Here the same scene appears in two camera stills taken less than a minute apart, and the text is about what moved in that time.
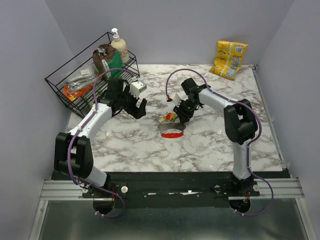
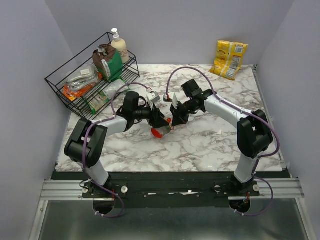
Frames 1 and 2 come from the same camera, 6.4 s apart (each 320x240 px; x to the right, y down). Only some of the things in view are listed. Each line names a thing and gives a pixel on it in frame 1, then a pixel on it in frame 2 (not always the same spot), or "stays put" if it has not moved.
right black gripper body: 187,107 stays put
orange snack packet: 72,95 stays put
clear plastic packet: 81,78 stays put
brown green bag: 106,57 stays put
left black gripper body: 128,100 -> 153,120
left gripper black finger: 136,112 -> 163,122
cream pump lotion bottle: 120,46 stays put
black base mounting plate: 174,190 stays put
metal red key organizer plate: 172,135 -> 160,132
